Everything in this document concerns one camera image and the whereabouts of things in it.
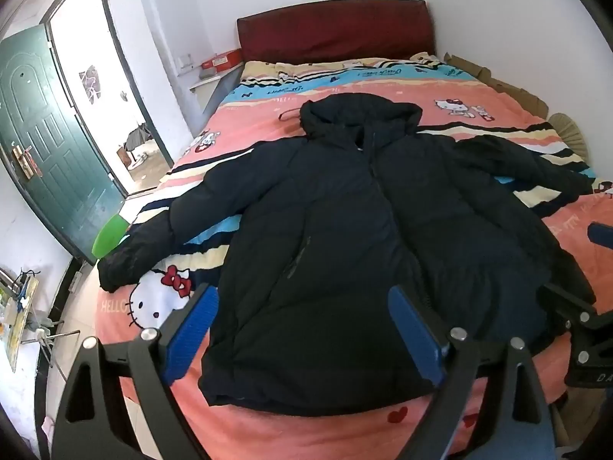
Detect black puffer jacket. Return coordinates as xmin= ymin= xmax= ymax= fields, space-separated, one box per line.
xmin=99 ymin=94 xmax=595 ymax=416

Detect beige fan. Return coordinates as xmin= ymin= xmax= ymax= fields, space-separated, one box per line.
xmin=549 ymin=112 xmax=590 ymax=163

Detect brown cardboard pieces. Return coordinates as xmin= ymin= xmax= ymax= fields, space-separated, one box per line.
xmin=444 ymin=53 xmax=549 ymax=120

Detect cluttered side table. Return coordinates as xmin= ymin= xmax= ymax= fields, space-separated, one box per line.
xmin=1 ymin=270 xmax=81 ymax=381

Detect green plastic stool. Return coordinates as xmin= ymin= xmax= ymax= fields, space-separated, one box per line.
xmin=92 ymin=214 xmax=130 ymax=260

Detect green metal door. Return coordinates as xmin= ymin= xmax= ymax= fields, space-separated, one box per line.
xmin=1 ymin=25 xmax=124 ymax=264

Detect dark red headboard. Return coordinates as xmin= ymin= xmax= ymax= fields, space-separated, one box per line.
xmin=237 ymin=0 xmax=435 ymax=64

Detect Hello Kitty pink blanket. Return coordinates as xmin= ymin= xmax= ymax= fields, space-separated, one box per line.
xmin=97 ymin=58 xmax=612 ymax=459

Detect red box on shelf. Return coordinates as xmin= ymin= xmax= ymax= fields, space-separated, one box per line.
xmin=200 ymin=48 xmax=243 ymax=74

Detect white wall shelf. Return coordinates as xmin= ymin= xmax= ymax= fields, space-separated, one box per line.
xmin=189 ymin=62 xmax=244 ymax=92

